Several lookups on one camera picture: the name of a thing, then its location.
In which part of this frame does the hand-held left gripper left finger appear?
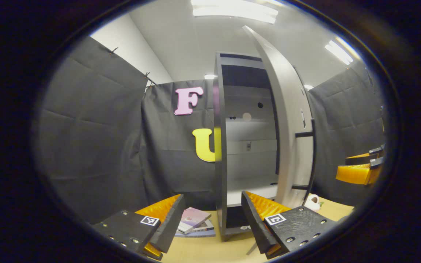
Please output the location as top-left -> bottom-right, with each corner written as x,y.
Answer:
93,194 -> 186,262

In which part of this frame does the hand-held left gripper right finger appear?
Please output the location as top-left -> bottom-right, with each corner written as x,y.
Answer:
241,191 -> 339,260

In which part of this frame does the white cabinet door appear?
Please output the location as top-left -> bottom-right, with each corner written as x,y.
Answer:
243,25 -> 317,209

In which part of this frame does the dark grey cabinet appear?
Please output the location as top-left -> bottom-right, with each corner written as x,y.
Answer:
213,51 -> 280,241

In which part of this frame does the blue book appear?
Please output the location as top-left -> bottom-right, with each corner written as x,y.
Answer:
176,227 -> 216,238

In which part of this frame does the white pink plush toy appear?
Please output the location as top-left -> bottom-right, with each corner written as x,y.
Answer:
304,194 -> 322,213

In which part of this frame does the long ceiling light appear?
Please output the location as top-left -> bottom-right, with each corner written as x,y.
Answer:
325,37 -> 359,65

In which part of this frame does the black backdrop cloth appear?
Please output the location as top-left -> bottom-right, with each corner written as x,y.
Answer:
35,36 -> 384,223

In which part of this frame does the large ceiling light panel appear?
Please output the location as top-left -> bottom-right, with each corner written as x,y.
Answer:
191,0 -> 278,24

